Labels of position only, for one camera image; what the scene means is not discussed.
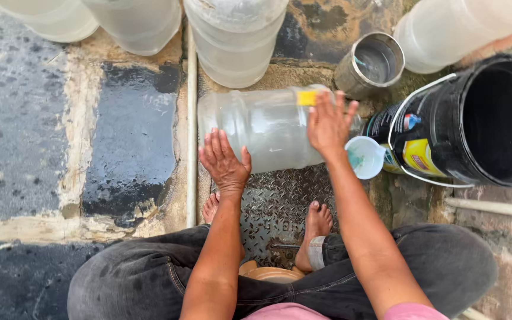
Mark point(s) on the brown low stool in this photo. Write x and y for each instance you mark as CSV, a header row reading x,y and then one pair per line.
x,y
270,273

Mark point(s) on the black plastic bucket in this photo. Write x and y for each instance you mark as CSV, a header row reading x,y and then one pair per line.
x,y
473,124

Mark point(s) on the person's pink shirt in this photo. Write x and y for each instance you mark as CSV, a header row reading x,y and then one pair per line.
x,y
345,312

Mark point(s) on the clear plastic water jug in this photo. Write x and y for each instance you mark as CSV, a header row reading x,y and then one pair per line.
x,y
138,24
451,31
236,40
265,126
56,17

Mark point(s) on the person's right foot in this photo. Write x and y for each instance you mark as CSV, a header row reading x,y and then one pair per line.
x,y
313,231

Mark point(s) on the person's foot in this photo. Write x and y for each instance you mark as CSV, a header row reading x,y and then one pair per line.
x,y
211,207
313,231

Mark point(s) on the metal drain cover plate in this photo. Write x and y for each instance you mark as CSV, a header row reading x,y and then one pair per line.
x,y
273,209

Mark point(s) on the person's right hand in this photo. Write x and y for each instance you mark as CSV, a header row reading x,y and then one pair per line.
x,y
327,129

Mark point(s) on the person's dark jeans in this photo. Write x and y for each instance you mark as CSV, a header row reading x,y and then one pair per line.
x,y
282,275

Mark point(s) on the white plastic mug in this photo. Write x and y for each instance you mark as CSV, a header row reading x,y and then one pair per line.
x,y
365,156

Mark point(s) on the white pipe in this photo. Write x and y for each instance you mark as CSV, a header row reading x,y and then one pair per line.
x,y
191,133
491,207

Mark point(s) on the person's left hand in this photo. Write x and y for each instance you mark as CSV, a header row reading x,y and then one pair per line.
x,y
224,165

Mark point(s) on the steel cup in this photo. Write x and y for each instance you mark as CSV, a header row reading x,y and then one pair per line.
x,y
369,64

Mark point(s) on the person's left foot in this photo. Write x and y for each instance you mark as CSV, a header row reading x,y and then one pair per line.
x,y
211,207

